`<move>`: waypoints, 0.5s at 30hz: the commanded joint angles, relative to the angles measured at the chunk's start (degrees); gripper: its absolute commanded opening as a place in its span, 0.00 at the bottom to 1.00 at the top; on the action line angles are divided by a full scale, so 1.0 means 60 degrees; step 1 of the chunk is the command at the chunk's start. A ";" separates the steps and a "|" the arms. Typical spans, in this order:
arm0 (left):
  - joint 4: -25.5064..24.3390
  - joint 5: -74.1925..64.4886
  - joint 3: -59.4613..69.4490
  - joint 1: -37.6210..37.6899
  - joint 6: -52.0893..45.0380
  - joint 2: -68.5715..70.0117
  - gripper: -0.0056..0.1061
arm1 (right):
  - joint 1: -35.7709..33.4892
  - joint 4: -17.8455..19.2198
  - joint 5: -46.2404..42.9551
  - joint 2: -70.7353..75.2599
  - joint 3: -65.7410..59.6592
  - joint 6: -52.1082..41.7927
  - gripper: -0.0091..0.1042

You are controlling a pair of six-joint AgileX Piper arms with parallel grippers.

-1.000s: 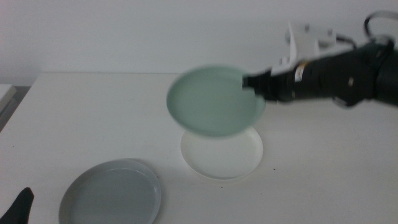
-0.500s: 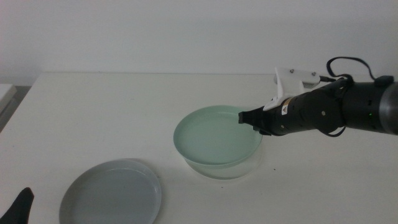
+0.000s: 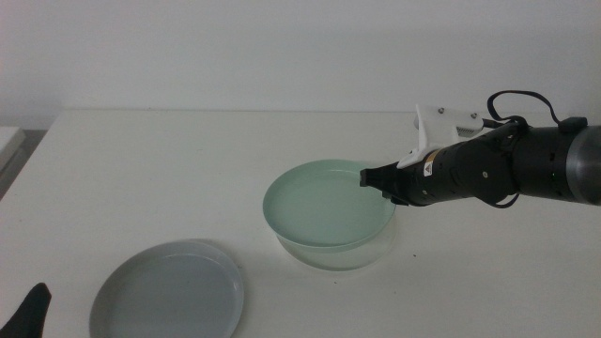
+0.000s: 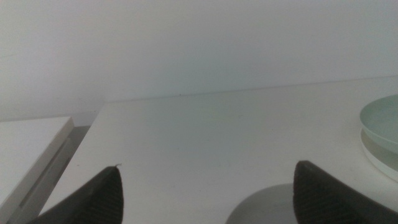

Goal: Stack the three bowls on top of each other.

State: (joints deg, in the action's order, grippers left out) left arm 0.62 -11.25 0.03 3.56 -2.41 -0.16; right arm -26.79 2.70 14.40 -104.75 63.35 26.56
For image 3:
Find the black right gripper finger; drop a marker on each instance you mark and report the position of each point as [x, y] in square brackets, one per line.
[394, 197]
[380, 177]

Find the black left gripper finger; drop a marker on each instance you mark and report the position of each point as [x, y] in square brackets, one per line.
[29, 314]

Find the pale green shallow bowl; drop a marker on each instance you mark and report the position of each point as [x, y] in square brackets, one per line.
[324, 206]

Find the white shallow bowl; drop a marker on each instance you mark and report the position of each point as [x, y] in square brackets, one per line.
[338, 258]

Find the grey shallow bowl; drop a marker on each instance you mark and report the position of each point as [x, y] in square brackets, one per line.
[171, 296]

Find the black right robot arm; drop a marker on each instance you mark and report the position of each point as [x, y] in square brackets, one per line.
[559, 164]

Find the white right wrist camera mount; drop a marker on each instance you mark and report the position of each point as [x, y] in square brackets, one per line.
[436, 133]

